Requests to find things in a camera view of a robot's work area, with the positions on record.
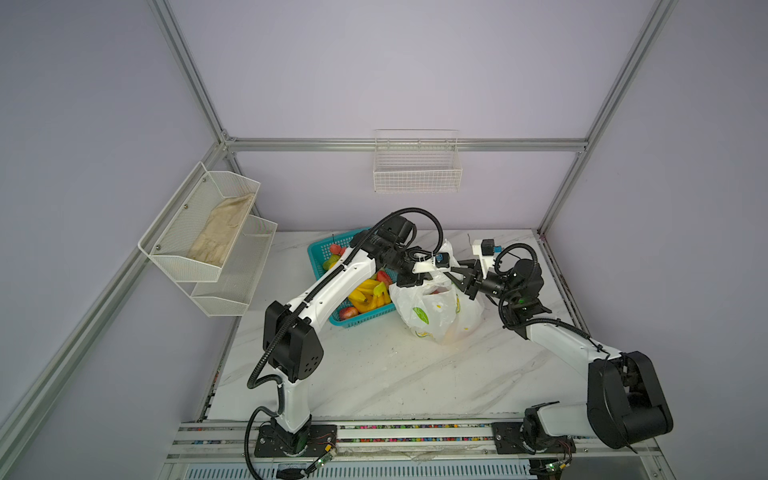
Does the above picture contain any red fake apple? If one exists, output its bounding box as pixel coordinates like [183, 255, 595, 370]
[339, 306, 360, 321]

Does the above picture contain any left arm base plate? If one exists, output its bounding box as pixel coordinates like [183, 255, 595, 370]
[252, 423, 338, 458]

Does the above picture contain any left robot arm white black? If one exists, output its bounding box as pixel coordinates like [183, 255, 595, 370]
[246, 207, 444, 435]

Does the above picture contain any white wire wall basket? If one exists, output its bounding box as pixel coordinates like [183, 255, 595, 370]
[373, 129, 463, 194]

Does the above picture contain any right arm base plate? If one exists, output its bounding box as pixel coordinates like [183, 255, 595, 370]
[491, 421, 575, 455]

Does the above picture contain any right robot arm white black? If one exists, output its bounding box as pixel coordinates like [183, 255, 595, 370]
[446, 239, 674, 452]

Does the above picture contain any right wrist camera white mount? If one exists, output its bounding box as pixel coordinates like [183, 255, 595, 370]
[472, 239, 502, 278]

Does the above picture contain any upper white mesh shelf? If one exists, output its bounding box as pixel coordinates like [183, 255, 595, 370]
[138, 163, 260, 283]

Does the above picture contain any aluminium frame rail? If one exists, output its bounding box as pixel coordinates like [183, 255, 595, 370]
[226, 138, 588, 152]

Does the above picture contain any teal plastic basket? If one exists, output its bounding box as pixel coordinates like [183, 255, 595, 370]
[307, 229, 398, 327]

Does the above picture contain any white plastic bag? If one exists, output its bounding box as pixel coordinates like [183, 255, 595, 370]
[389, 272, 485, 345]

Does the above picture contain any yellow banana bunch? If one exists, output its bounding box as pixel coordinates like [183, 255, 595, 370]
[347, 279, 391, 314]

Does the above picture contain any white mesh shelf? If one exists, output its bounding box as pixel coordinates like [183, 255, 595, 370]
[138, 163, 260, 283]
[188, 215, 277, 317]

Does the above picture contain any beige cloth in shelf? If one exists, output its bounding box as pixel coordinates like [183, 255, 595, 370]
[187, 193, 255, 267]

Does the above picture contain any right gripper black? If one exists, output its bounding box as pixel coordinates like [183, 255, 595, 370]
[443, 261, 518, 306]

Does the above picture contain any lower white mesh shelf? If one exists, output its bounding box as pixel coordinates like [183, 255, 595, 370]
[188, 215, 277, 317]

